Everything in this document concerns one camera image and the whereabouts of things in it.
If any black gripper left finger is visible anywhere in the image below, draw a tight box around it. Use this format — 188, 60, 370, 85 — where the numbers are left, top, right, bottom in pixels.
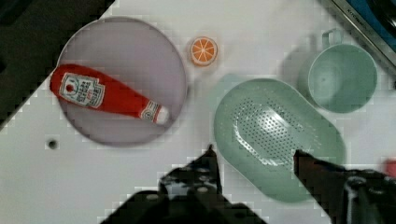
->
159, 144, 222, 200

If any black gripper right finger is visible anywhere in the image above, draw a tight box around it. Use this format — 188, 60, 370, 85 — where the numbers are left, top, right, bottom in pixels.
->
293, 150, 396, 224

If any green oval plastic strainer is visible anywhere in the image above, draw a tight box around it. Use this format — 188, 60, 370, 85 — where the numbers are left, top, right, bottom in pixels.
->
213, 78, 346, 203

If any red strawberry toy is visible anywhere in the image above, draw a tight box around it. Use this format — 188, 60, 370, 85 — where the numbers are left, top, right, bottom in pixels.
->
384, 159, 396, 177

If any green plastic cup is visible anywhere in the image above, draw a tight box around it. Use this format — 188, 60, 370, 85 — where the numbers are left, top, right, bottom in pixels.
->
297, 28, 377, 113

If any orange slice toy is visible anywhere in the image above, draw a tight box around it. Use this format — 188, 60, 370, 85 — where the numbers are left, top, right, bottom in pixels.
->
190, 36, 218, 66

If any grey round plate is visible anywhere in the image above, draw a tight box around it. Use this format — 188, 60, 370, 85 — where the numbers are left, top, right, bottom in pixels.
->
58, 17, 188, 147

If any red ketchup bottle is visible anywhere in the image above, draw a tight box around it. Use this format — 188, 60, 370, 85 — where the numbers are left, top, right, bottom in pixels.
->
49, 64, 170, 125

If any black toaster oven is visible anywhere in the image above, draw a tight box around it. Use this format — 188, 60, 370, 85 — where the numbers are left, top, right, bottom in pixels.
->
318, 0, 396, 74

